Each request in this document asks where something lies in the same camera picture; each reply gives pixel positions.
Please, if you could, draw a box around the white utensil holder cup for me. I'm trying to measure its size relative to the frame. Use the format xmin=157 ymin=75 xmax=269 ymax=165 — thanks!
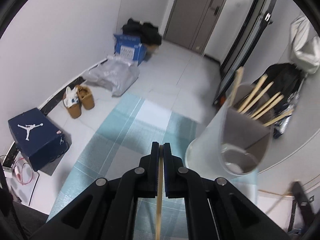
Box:
xmin=185 ymin=84 xmax=274 ymax=180

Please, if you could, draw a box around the wooden chopstick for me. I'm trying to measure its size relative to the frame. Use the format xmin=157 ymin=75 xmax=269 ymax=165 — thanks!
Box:
xmin=249 ymin=92 xmax=280 ymax=118
xmin=241 ymin=81 xmax=274 ymax=114
xmin=155 ymin=145 xmax=164 ymax=240
xmin=228 ymin=67 xmax=244 ymax=107
xmin=238 ymin=74 xmax=267 ymax=113
xmin=263 ymin=109 xmax=294 ymax=127

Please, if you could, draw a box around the teal plaid tablecloth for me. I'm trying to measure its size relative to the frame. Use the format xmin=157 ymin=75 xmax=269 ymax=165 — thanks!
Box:
xmin=48 ymin=94 xmax=258 ymax=239

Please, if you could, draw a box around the silver folded umbrella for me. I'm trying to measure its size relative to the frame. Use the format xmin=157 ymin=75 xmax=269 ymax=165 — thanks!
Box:
xmin=272 ymin=92 xmax=301 ymax=139

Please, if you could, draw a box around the grey plastic bag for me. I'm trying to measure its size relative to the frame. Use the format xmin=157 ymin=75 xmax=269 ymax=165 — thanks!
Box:
xmin=81 ymin=55 xmax=140 ymax=97

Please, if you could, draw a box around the navy Jordan shoe box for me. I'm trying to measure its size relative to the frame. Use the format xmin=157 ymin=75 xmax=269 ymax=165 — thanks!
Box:
xmin=8 ymin=108 xmax=70 ymax=171

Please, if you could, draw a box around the blue cardboard box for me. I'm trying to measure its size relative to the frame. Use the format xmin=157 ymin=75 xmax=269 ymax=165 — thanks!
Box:
xmin=114 ymin=34 xmax=147 ymax=66

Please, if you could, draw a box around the black clothes pile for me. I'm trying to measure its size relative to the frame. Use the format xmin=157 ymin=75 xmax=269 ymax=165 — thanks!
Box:
xmin=122 ymin=18 xmax=162 ymax=46

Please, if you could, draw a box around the black hanging jacket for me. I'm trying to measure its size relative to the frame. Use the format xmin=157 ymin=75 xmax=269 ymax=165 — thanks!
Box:
xmin=261 ymin=63 xmax=304 ymax=102

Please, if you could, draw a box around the brown entrance door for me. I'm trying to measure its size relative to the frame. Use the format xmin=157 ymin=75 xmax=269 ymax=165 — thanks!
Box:
xmin=163 ymin=0 xmax=226 ymax=54

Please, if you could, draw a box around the white hanging bag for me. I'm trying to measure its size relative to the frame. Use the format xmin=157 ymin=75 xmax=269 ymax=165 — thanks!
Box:
xmin=289 ymin=15 xmax=319 ymax=74

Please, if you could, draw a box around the black framed glass door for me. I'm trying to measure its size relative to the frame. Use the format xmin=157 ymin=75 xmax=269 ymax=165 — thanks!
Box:
xmin=213 ymin=0 xmax=277 ymax=107

